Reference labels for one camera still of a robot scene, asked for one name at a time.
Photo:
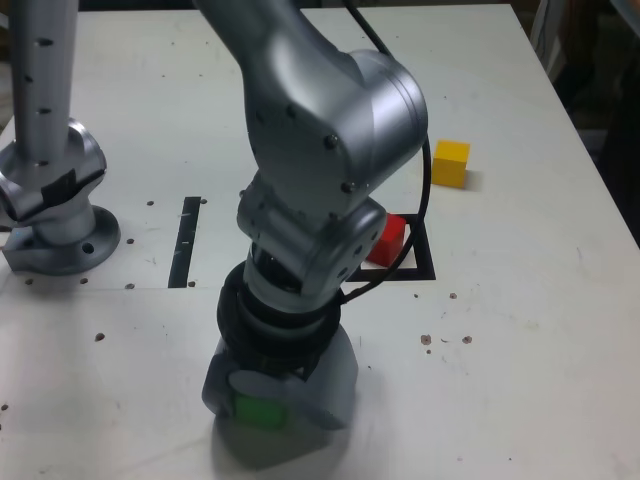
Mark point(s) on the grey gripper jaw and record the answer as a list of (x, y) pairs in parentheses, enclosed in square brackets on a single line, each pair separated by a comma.
[(215, 385), (330, 395)]

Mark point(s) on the green cube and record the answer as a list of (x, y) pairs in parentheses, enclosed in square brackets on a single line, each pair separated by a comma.
[(260, 412)]

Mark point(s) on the red cube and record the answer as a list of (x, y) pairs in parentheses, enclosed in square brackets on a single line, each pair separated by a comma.
[(387, 245)]

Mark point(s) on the yellow cube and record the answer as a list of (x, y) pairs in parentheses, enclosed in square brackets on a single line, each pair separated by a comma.
[(450, 165)]

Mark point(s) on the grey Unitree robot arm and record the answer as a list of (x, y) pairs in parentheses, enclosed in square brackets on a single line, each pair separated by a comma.
[(325, 100)]

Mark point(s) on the black tape square outline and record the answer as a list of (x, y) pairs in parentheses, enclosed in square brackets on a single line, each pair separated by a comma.
[(424, 260)]

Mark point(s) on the black tape strip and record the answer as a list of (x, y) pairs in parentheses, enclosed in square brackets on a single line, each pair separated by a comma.
[(184, 240)]

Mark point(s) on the pale hanging cloth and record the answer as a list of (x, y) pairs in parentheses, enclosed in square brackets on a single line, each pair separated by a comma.
[(545, 35)]

